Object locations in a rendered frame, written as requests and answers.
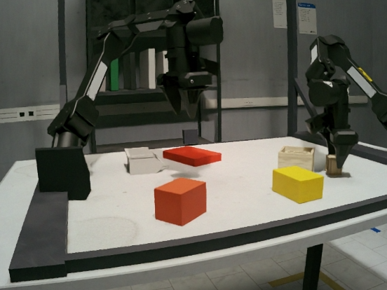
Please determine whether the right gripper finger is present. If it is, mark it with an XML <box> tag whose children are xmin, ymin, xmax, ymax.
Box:
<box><xmin>160</xmin><ymin>85</ymin><xmax>185</xmax><ymax>115</ymax></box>
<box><xmin>178</xmin><ymin>86</ymin><xmax>208</xmax><ymax>119</ymax></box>

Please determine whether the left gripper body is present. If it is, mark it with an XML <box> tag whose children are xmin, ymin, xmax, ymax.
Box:
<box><xmin>320</xmin><ymin>104</ymin><xmax>359</xmax><ymax>144</ymax></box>

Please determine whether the red flat rectangular block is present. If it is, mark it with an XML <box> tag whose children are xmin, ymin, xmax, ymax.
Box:
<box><xmin>163</xmin><ymin>146</ymin><xmax>222</xmax><ymax>167</ymax></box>

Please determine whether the orange cube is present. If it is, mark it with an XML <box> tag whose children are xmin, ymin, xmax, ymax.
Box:
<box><xmin>154</xmin><ymin>177</ymin><xmax>207</xmax><ymax>227</ymax></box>

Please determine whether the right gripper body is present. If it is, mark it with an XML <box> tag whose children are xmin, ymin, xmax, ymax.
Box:
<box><xmin>156</xmin><ymin>48</ymin><xmax>212</xmax><ymax>88</ymax></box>

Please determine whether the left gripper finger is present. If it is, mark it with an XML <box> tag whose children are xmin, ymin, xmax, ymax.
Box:
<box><xmin>320</xmin><ymin>132</ymin><xmax>335</xmax><ymax>154</ymax></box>
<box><xmin>330</xmin><ymin>141</ymin><xmax>355</xmax><ymax>169</ymax></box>

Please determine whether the yellow rectangular block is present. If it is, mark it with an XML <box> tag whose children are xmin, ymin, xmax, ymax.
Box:
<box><xmin>272</xmin><ymin>166</ymin><xmax>324</xmax><ymax>204</ymax></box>

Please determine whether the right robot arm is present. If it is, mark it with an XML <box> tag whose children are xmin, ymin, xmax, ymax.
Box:
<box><xmin>47</xmin><ymin>0</ymin><xmax>224</xmax><ymax>150</ymax></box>

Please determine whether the white open tray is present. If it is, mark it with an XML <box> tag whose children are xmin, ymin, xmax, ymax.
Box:
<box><xmin>125</xmin><ymin>147</ymin><xmax>164</xmax><ymax>175</ymax></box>

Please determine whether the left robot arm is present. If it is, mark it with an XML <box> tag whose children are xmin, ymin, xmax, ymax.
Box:
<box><xmin>305</xmin><ymin>34</ymin><xmax>387</xmax><ymax>134</ymax></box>

